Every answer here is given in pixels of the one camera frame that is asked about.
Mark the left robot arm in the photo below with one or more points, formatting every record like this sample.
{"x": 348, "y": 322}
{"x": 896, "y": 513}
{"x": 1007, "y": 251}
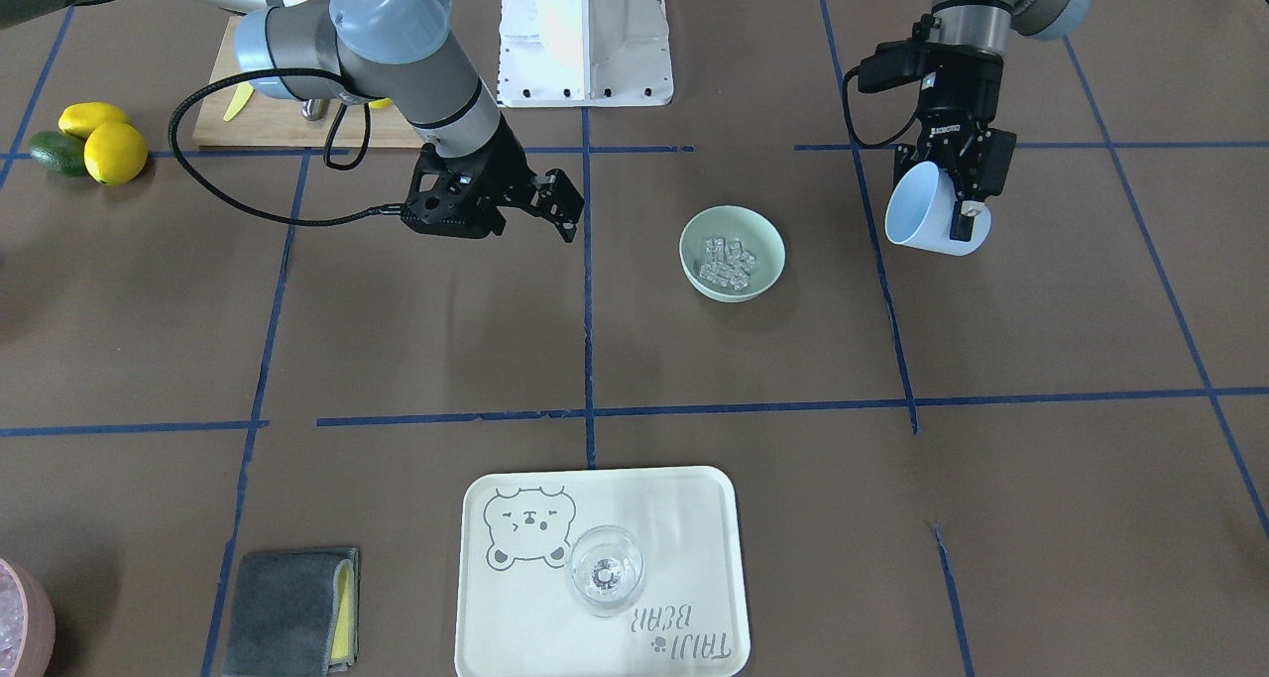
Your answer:
{"x": 987, "y": 25}

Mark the wooden cutting board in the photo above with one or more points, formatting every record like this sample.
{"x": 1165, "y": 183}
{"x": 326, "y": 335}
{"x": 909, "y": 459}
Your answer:
{"x": 265, "y": 122}

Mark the light green bowl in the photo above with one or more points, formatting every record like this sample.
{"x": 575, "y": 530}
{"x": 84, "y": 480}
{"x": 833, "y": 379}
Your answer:
{"x": 733, "y": 222}

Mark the light blue plastic cup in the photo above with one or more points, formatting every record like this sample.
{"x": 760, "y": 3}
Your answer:
{"x": 920, "y": 211}

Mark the yellow plastic knife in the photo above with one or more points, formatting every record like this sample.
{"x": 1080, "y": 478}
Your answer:
{"x": 243, "y": 93}

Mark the yellow lemon lower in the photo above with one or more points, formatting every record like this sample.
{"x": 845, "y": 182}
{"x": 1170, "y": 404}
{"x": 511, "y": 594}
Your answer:
{"x": 115, "y": 153}

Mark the yellow lemon upper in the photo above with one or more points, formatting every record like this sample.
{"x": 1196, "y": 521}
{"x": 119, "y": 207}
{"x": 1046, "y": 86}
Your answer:
{"x": 79, "y": 120}

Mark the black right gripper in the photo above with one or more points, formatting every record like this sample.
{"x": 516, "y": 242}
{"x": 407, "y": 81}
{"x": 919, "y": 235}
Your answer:
{"x": 502, "y": 175}

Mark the cream bear tray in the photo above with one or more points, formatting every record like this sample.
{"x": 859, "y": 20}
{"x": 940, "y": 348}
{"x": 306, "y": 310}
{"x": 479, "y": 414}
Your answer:
{"x": 516, "y": 615}

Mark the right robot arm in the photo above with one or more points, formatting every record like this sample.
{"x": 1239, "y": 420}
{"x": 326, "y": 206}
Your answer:
{"x": 352, "y": 51}

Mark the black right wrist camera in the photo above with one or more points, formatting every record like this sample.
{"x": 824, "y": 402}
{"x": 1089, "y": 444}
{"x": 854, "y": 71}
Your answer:
{"x": 445, "y": 213}

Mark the green avocado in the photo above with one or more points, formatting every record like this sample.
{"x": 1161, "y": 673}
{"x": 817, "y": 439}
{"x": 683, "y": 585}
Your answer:
{"x": 59, "y": 152}

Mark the yellow lemon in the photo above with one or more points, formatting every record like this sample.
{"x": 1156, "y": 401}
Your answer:
{"x": 79, "y": 120}
{"x": 115, "y": 153}

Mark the grey yellow folded cloth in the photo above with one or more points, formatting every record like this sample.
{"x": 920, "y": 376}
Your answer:
{"x": 295, "y": 613}

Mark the pink bowl of ice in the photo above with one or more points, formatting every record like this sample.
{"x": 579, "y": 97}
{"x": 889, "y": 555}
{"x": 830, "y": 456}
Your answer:
{"x": 29, "y": 625}

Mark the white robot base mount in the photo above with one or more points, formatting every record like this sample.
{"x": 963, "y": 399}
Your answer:
{"x": 584, "y": 53}

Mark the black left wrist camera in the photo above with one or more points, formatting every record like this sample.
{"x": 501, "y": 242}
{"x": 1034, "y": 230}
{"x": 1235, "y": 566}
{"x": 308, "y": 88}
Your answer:
{"x": 893, "y": 64}

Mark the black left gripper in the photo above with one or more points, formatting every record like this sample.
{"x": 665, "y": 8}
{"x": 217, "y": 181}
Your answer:
{"x": 964, "y": 87}

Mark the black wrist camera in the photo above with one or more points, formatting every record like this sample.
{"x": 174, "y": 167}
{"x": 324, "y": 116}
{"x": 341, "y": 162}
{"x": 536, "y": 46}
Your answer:
{"x": 893, "y": 64}
{"x": 445, "y": 213}

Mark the clear wine glass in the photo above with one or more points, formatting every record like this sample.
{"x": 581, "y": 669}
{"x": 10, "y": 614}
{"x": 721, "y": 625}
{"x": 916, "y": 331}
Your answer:
{"x": 606, "y": 571}

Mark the clear ice cubes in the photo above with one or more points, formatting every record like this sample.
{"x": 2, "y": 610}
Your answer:
{"x": 726, "y": 264}

